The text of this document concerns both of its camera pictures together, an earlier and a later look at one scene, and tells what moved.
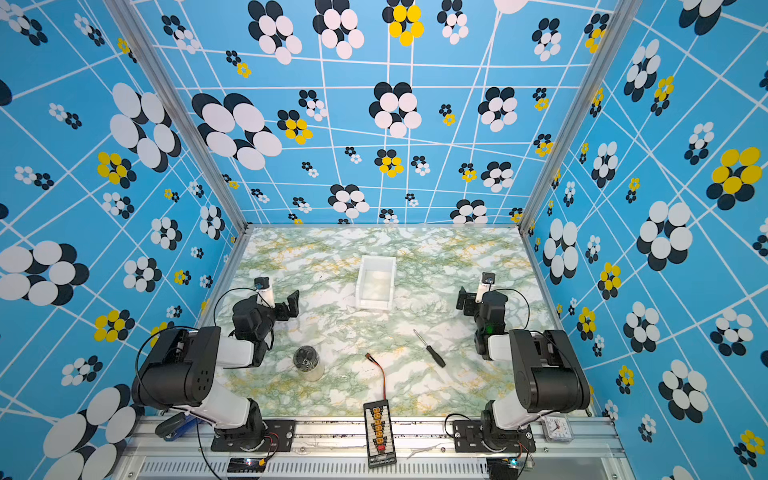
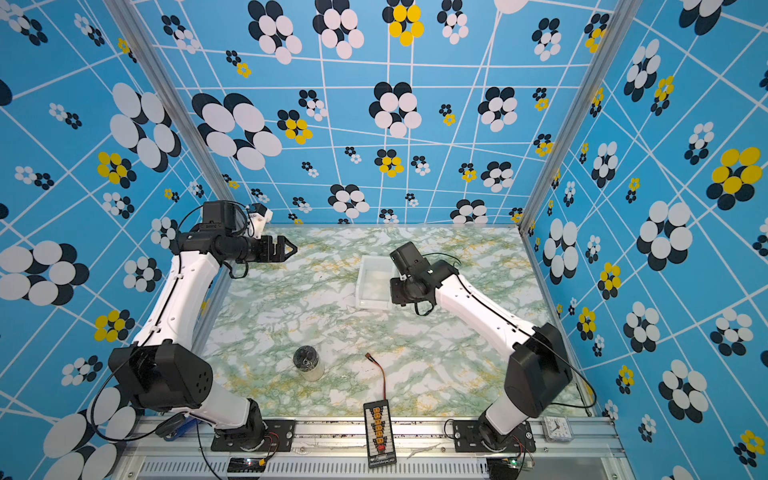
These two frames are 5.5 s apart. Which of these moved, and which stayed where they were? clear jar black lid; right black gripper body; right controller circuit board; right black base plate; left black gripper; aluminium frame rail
Moved: right black gripper body; left black gripper
Stayed: clear jar black lid; right black base plate; aluminium frame rail; right controller circuit board
